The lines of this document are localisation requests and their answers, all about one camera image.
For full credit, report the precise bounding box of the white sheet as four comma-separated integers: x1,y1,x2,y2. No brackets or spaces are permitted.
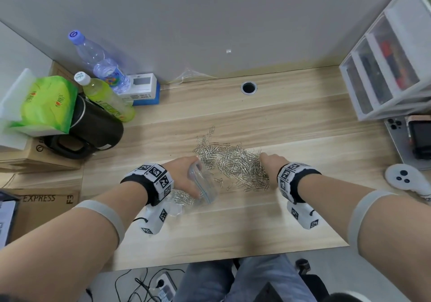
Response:
0,68,37,124

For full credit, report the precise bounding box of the clear water bottle purple cap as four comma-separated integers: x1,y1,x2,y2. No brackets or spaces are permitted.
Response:
68,30,131,94

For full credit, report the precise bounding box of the black device brown top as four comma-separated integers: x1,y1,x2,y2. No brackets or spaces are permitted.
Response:
405,115,431,160

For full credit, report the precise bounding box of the person's left forearm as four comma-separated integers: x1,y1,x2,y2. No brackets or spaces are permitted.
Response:
0,180,149,302

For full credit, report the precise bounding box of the white power strip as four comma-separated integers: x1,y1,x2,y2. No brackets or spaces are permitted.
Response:
154,271,177,302

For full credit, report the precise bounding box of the person's left hand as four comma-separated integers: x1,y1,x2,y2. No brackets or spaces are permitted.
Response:
168,156,206,200

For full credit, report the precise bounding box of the white left wrist camera block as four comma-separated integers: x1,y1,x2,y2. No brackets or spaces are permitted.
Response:
141,204,168,235

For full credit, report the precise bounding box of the black left wristband with markers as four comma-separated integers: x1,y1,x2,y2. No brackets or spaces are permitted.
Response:
120,163,175,207

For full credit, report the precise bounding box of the black office chair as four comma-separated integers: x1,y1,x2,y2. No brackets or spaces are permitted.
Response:
295,259,330,301

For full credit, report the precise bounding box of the crumpled clear plastic wrap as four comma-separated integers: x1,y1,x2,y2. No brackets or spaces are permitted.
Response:
168,68,220,84

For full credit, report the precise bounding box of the large white cabinet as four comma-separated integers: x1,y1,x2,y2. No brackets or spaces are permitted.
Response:
0,20,54,151

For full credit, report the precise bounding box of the black kettle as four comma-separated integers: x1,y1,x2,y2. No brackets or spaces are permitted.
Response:
44,93,124,160

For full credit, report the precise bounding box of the clear plastic zip bag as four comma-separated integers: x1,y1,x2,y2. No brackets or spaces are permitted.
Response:
167,160,220,218

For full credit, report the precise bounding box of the brown printed carton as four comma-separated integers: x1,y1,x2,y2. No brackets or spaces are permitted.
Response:
48,62,80,92

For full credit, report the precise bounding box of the brown box with circle logo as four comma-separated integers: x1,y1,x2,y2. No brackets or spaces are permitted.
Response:
0,136,81,173

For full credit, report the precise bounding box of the person's right hand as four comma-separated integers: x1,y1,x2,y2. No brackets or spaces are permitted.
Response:
258,152,291,181

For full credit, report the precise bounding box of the round silver cable grommet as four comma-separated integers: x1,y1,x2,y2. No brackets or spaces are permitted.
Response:
240,81,258,96

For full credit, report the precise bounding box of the black wristband with markers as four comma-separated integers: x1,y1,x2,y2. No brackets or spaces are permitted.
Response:
120,163,175,207
277,162,322,204

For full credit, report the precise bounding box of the silver smartphone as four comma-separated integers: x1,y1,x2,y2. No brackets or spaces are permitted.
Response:
384,116,431,172

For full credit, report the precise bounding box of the white wrist camera block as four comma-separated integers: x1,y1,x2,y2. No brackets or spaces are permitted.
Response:
141,204,168,235
286,200,321,231

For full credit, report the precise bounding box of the green tissue pack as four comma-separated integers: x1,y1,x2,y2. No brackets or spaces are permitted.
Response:
8,75,79,137

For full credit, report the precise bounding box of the white and blue box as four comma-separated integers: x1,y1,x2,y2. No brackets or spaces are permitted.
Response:
119,73,161,106

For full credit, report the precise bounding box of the black right wristband with markers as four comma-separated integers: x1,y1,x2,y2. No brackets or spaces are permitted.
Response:
277,162,322,204

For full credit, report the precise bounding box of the white drawer organizer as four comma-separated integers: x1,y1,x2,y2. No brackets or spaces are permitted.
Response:
339,0,431,122

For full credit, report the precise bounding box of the white game controller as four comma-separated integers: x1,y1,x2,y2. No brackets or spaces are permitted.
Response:
384,163,431,203

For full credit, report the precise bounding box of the light wooden table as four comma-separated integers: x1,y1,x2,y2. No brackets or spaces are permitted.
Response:
0,65,431,272

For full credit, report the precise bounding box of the pile of silver paper clips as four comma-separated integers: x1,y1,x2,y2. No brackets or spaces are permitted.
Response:
192,126,271,193
168,190,198,208

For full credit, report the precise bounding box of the person's right forearm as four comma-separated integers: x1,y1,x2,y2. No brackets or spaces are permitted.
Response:
298,173,431,302

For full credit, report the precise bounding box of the yellow-green drink bottle white cap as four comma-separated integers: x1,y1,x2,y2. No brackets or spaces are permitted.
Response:
74,71,136,123

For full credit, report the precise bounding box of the white right wrist camera block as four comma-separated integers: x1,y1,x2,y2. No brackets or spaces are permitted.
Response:
286,200,321,231

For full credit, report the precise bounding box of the brown cardboard box black print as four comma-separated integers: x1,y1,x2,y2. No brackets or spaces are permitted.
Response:
6,189,81,242

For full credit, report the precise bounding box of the grey laptop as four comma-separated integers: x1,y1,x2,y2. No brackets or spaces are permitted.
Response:
0,190,21,250

